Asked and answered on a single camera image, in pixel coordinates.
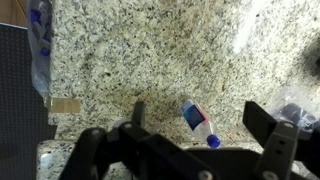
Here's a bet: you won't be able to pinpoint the beige tape strip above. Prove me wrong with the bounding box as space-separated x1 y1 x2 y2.
44 96 82 114

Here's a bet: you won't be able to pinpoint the clear plastic water bottles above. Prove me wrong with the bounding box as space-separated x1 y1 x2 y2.
25 0 54 98

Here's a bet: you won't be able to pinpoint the clear bottle blue red label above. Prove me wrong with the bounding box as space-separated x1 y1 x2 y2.
179 98 222 149

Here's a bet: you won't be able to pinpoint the black perforated panel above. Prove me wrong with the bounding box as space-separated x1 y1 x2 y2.
0 23 58 180

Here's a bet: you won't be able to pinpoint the crumpled plastic wrapper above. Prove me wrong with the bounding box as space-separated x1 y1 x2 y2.
266 87 320 134

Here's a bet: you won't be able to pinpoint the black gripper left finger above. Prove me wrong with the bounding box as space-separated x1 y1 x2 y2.
59 101 214 180

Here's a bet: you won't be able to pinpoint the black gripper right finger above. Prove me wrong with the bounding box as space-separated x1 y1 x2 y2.
242 100 320 180

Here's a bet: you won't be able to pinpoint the clear bottle blue cap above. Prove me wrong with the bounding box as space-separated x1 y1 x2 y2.
33 31 53 84
28 0 52 41

